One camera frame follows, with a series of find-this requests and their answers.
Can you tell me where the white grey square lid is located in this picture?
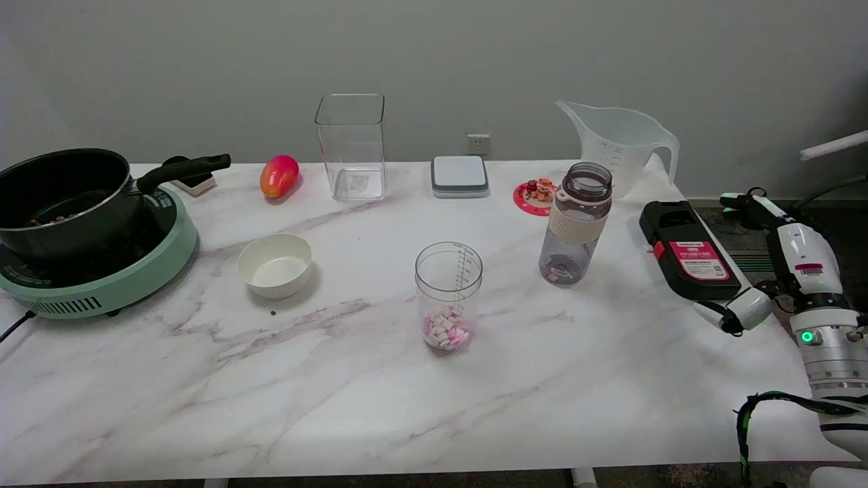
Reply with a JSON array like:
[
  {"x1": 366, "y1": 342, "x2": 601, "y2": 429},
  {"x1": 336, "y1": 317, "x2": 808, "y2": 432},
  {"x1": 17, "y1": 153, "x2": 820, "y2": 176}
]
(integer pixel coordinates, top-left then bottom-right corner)
[{"x1": 431, "y1": 155, "x2": 490, "y2": 199}]

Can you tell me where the white tube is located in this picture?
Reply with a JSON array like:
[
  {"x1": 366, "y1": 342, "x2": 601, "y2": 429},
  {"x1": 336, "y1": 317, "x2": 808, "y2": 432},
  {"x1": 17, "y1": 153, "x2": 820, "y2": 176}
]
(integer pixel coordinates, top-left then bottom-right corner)
[{"x1": 800, "y1": 130, "x2": 868, "y2": 162}]

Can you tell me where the grey transparent water bottle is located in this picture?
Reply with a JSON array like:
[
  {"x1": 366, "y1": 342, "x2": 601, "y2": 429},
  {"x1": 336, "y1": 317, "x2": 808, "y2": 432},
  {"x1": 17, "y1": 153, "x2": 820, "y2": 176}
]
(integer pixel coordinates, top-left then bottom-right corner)
[{"x1": 538, "y1": 162, "x2": 614, "y2": 287}]

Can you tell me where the white black small device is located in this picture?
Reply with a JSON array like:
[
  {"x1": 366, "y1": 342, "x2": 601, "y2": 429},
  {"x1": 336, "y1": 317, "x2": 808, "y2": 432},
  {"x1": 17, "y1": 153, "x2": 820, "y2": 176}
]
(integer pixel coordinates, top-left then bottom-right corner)
[{"x1": 162, "y1": 156, "x2": 218, "y2": 197}]

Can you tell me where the white ceramic bowl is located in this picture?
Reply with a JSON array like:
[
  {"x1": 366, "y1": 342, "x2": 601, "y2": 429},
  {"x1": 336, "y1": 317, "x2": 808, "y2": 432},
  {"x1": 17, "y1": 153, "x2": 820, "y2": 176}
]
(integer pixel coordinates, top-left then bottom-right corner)
[{"x1": 236, "y1": 233, "x2": 313, "y2": 300}]

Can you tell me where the green induction cooker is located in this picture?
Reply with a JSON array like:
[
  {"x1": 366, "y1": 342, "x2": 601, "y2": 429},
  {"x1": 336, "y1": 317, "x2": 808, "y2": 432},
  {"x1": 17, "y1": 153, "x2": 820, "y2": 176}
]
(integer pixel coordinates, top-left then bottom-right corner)
[{"x1": 0, "y1": 184, "x2": 199, "y2": 320}]

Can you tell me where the floor vent grille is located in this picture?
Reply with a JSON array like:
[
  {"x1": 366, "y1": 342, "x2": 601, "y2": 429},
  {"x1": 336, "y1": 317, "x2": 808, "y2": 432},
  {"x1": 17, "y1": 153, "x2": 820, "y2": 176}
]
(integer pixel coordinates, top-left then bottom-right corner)
[{"x1": 728, "y1": 249, "x2": 778, "y2": 274}]

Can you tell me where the red coaster with toy figures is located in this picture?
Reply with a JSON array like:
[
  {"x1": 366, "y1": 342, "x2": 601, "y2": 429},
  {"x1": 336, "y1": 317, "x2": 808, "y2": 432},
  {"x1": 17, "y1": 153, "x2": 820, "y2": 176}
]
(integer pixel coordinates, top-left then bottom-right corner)
[{"x1": 513, "y1": 178, "x2": 559, "y2": 217}]

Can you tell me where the red yellow mango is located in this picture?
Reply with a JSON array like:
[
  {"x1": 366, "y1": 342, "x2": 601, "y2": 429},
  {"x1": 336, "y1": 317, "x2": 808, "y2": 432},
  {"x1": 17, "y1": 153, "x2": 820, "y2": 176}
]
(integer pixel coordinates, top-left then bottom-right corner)
[{"x1": 260, "y1": 155, "x2": 300, "y2": 199}]

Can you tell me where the black power cord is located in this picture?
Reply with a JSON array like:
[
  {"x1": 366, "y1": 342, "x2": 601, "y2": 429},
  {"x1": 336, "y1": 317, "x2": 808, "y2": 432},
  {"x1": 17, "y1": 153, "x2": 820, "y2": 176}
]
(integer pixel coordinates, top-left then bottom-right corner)
[{"x1": 0, "y1": 310, "x2": 36, "y2": 343}]

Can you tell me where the transparent cup with candy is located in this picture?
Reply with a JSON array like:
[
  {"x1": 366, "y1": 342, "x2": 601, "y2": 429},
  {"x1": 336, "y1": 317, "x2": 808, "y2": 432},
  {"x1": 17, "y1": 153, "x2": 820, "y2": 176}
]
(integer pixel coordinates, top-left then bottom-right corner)
[{"x1": 414, "y1": 241, "x2": 484, "y2": 352}]

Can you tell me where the black box with pink label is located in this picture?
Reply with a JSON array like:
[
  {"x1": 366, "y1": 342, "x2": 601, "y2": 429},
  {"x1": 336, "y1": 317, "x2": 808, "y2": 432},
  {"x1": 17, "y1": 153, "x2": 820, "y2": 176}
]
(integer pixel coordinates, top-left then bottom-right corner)
[{"x1": 639, "y1": 200, "x2": 743, "y2": 302}]

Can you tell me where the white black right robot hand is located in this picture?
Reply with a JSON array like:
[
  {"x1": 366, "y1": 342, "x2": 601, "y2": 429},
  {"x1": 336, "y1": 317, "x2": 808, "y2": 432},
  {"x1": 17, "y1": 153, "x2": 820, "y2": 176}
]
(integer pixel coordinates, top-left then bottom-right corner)
[{"x1": 692, "y1": 192, "x2": 848, "y2": 336}]

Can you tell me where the translucent measuring jug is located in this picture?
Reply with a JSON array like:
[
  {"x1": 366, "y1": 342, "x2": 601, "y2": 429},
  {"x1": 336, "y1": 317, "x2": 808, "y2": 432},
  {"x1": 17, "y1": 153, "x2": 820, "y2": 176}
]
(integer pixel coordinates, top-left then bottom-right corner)
[{"x1": 555, "y1": 100, "x2": 680, "y2": 201}]

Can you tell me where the clear square plastic container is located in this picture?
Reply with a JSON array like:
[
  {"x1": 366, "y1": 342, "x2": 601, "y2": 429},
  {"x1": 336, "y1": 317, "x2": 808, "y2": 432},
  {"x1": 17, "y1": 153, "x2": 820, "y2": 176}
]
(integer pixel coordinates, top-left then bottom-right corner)
[{"x1": 315, "y1": 94, "x2": 390, "y2": 202}]

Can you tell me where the black saucepan with handle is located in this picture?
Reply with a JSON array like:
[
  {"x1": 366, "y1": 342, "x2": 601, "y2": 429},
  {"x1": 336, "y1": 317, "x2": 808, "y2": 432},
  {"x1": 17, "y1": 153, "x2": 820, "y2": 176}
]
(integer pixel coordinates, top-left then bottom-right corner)
[{"x1": 0, "y1": 148, "x2": 232, "y2": 259}]

